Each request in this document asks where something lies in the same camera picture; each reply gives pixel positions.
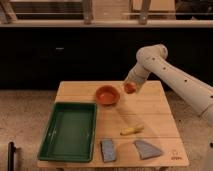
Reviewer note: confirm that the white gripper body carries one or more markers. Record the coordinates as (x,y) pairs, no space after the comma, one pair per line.
(137,75)

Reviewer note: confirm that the red apple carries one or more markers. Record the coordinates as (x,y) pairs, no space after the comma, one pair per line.
(129,87)

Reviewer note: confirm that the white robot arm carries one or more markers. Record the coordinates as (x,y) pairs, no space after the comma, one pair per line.
(152,59)

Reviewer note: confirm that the green plastic tray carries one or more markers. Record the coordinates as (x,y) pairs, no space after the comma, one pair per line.
(70,133)

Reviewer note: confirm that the wooden table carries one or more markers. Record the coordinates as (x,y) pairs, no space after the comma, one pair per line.
(149,108)

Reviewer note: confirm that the orange bowl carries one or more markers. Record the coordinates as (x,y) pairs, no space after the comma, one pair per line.
(107,95)

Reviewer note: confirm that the blue-grey wedge cloth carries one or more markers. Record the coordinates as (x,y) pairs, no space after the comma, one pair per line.
(147,150)

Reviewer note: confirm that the blue sponge rectangular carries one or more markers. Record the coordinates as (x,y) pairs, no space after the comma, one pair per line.
(107,150)

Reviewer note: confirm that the black pole object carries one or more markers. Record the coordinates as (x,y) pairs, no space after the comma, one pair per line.
(11,152)

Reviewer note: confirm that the wooden railing frame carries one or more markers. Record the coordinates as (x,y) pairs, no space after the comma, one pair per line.
(107,13)

